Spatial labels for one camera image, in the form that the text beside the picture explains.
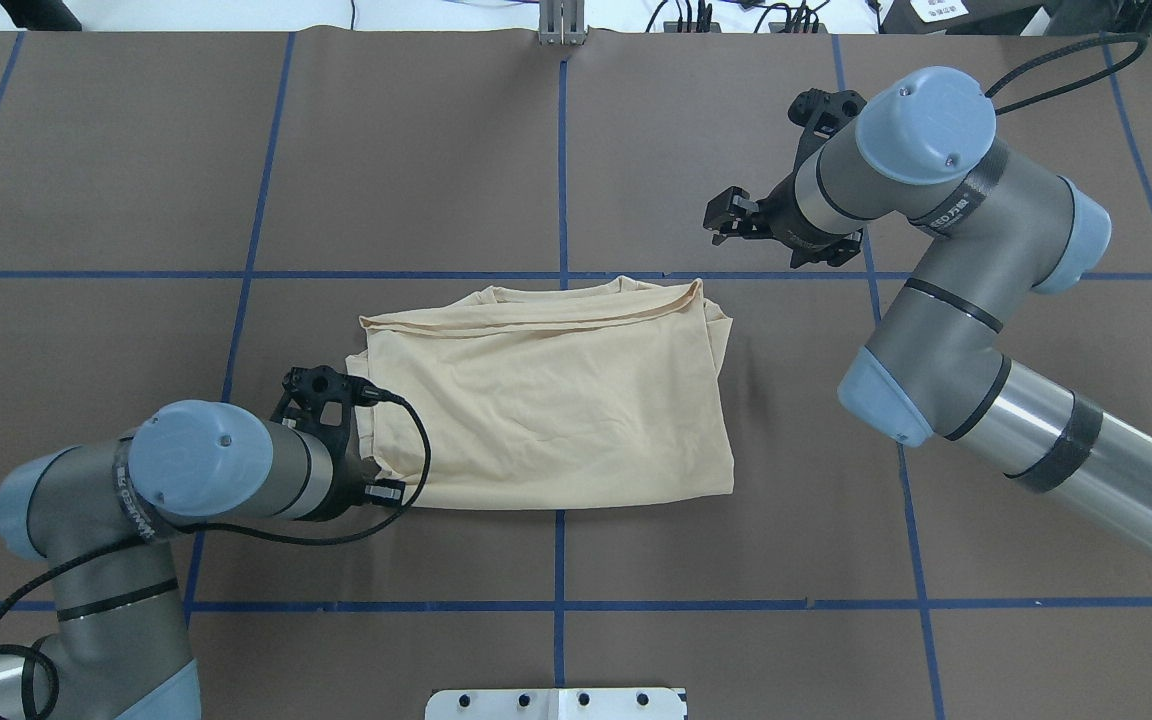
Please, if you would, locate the aluminium frame post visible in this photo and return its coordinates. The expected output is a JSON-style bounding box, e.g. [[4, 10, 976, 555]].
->
[[536, 0, 588, 46]]

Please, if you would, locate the wrist black camera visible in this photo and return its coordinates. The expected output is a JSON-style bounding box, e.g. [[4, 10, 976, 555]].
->
[[787, 88, 867, 164], [270, 365, 407, 432]]

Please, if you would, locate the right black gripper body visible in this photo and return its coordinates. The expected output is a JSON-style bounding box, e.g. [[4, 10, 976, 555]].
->
[[758, 176, 864, 270]]

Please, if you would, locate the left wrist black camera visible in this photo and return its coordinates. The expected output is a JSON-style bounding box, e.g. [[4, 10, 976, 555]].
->
[[270, 365, 407, 432]]

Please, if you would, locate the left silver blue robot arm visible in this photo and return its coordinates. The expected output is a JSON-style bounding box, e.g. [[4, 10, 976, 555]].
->
[[0, 400, 424, 719]]

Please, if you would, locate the orange black usb hub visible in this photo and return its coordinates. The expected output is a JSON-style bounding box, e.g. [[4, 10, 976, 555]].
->
[[652, 1, 721, 35], [758, 1, 823, 35]]

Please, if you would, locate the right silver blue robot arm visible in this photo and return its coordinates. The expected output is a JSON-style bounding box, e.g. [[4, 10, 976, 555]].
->
[[703, 67, 1152, 553]]

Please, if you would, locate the cream long-sleeve printed t-shirt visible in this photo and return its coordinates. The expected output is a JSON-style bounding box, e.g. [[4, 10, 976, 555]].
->
[[346, 275, 735, 511]]

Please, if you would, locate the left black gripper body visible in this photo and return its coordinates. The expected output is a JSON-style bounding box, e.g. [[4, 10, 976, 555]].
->
[[301, 430, 364, 523]]

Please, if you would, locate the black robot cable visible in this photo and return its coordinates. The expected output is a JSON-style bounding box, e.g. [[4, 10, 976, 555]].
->
[[0, 395, 432, 720]]

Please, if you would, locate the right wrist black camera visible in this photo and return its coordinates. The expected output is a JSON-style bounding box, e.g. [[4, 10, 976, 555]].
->
[[787, 88, 867, 164]]

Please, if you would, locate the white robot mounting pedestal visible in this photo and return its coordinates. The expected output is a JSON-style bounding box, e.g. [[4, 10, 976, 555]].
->
[[424, 685, 689, 719]]

